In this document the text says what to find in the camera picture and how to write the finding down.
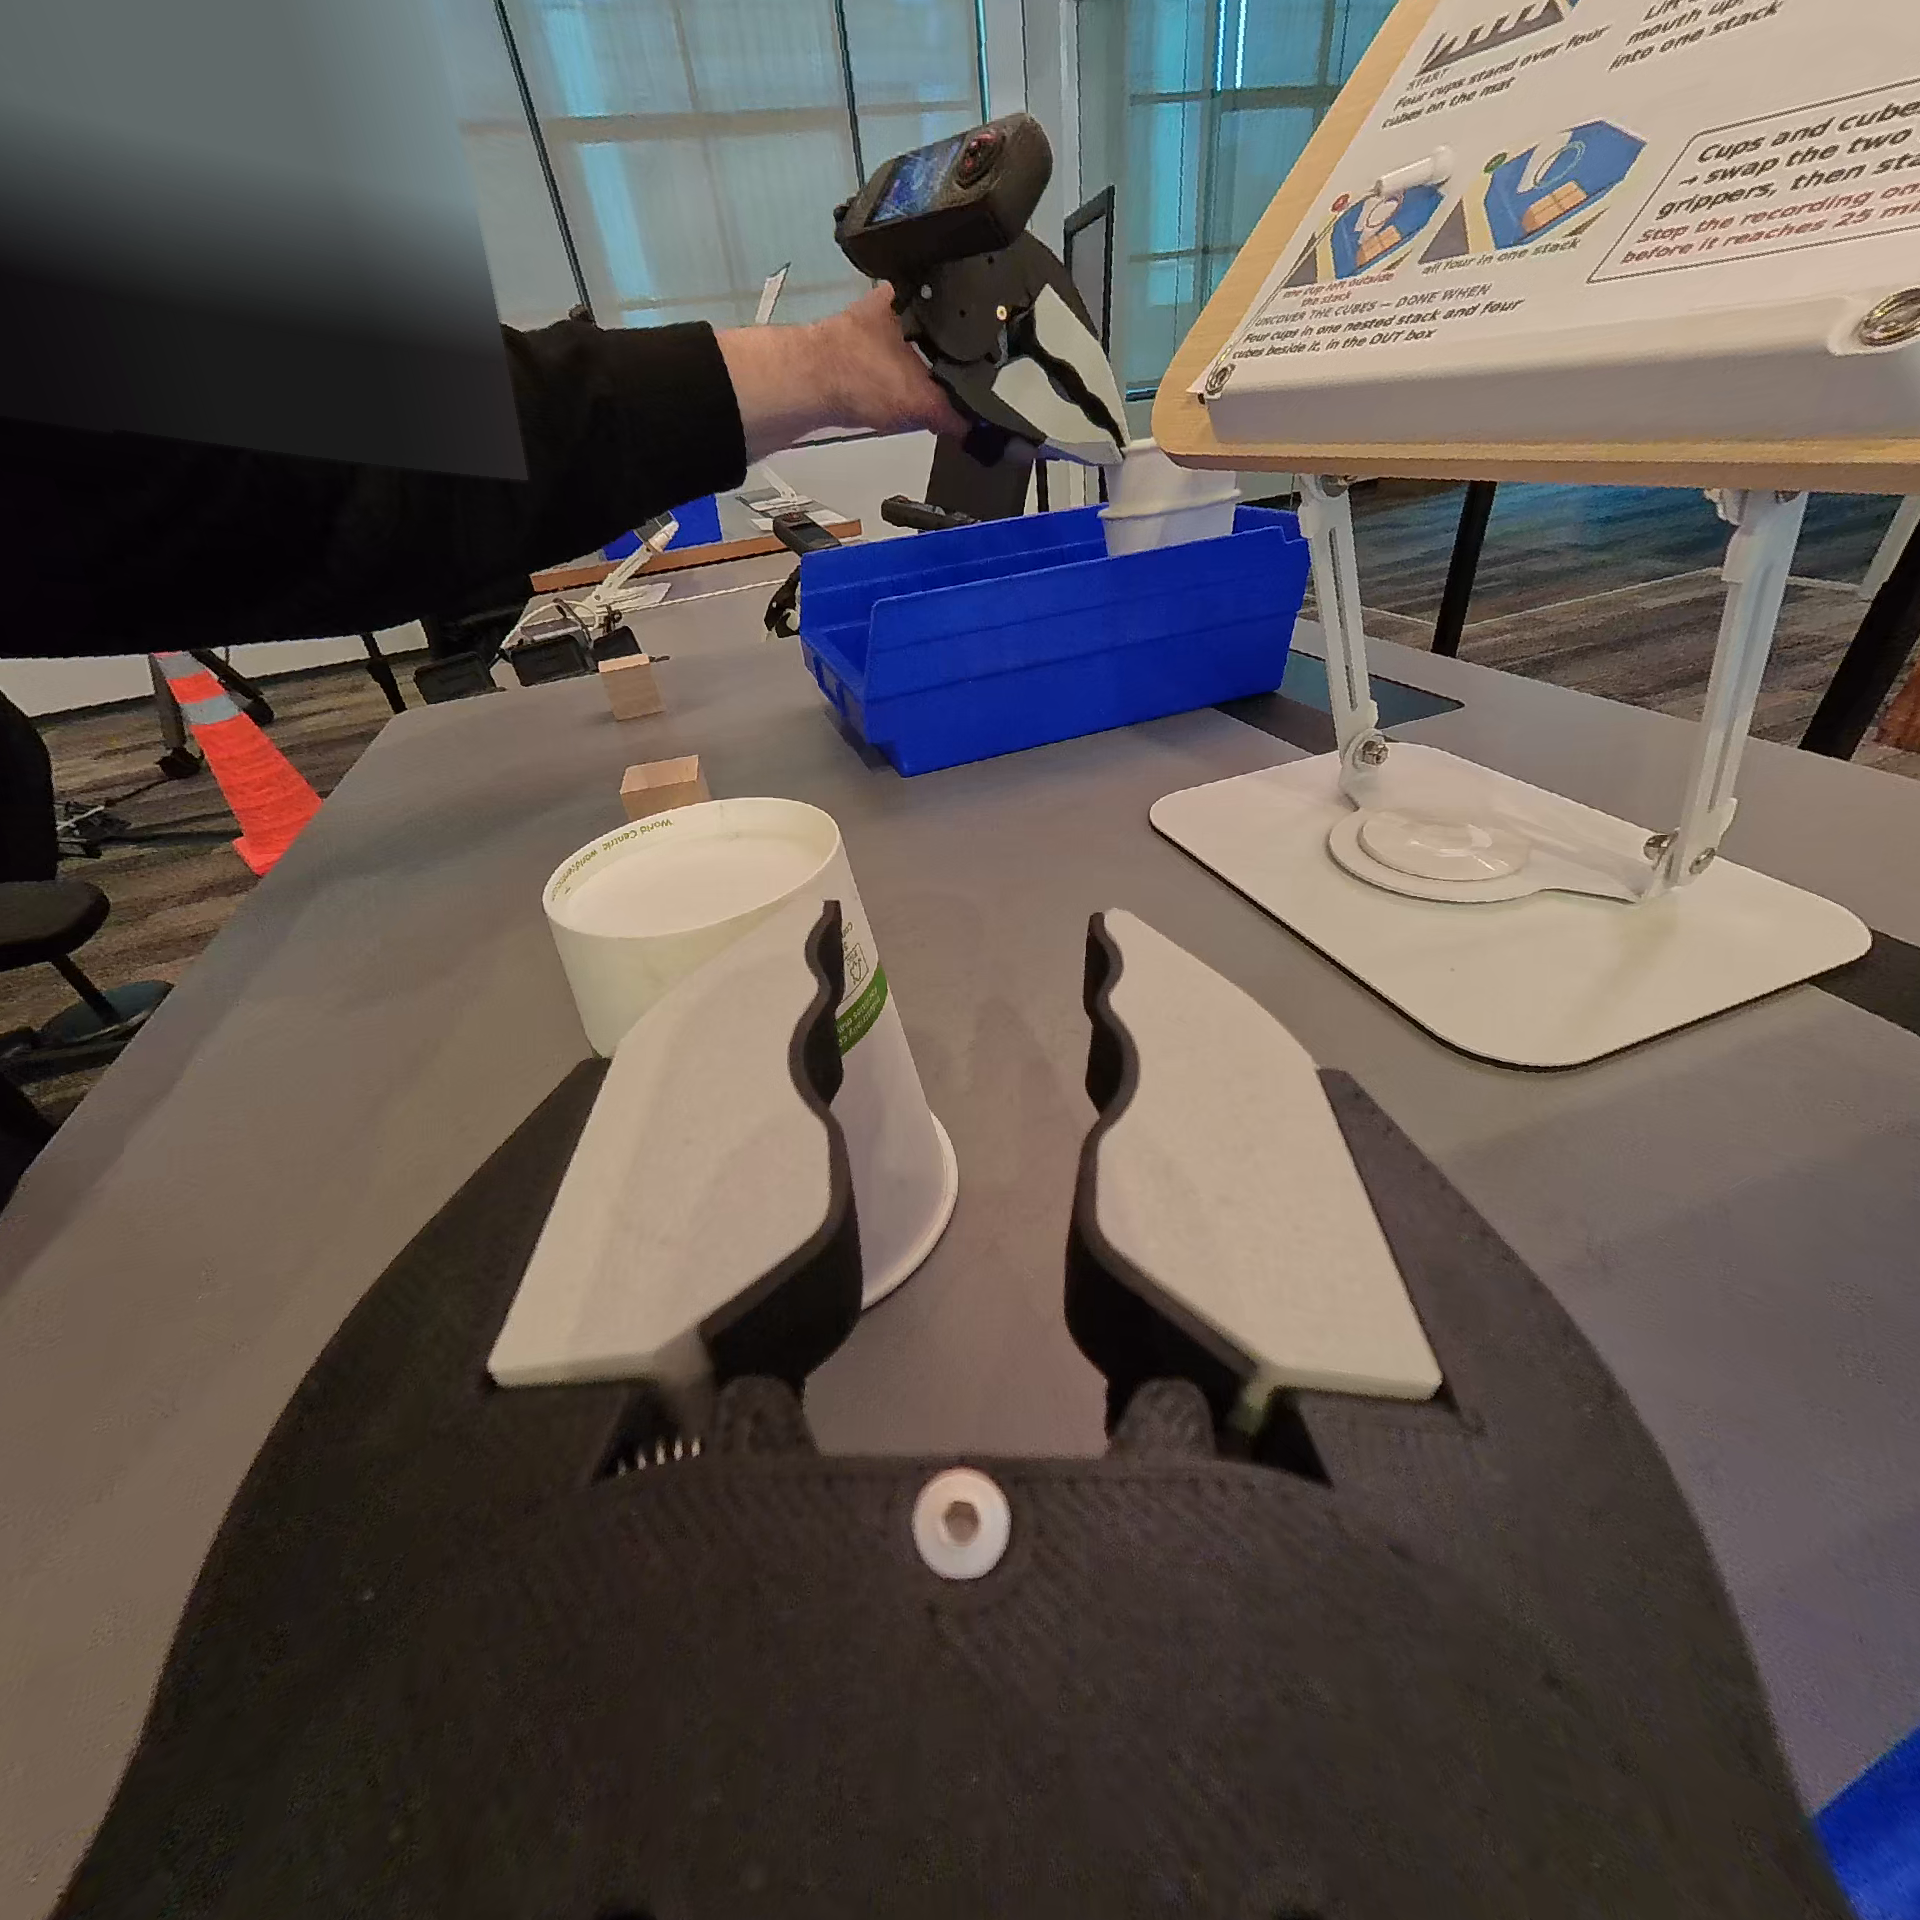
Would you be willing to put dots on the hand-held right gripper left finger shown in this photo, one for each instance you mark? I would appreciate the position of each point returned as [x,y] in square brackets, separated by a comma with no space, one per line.
[676,1184]

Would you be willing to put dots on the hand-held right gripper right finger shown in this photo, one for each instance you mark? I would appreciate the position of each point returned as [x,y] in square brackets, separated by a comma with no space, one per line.
[1244,1184]

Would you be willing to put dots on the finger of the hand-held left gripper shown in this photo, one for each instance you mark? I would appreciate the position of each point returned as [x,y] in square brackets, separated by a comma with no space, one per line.
[1085,376]
[1042,412]

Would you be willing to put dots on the white paper cup green band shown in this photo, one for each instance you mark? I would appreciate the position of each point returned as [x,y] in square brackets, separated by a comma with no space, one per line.
[1184,510]
[705,915]

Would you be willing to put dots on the blue plastic bin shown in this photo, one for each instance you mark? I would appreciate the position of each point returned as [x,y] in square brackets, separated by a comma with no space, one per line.
[1882,1846]
[1050,646]

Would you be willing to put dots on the person's left forearm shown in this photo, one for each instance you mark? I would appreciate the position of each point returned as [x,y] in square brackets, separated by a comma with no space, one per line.
[630,436]

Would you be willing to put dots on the grey desk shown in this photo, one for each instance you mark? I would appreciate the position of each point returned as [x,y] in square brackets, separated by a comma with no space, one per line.
[375,1050]

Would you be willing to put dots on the person's left hand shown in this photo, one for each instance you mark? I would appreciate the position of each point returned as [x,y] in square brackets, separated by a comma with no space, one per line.
[826,376]

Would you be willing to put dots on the wooden table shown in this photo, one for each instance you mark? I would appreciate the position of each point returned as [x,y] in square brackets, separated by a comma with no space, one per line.
[721,563]

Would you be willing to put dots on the small wooden cube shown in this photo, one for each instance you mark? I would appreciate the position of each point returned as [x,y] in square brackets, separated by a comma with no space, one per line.
[634,691]
[665,792]

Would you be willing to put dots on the white board stand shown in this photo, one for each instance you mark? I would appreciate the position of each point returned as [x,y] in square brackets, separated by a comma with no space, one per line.
[1652,962]

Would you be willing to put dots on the orange traffic cone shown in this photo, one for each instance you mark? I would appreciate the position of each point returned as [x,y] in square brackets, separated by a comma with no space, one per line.
[247,774]

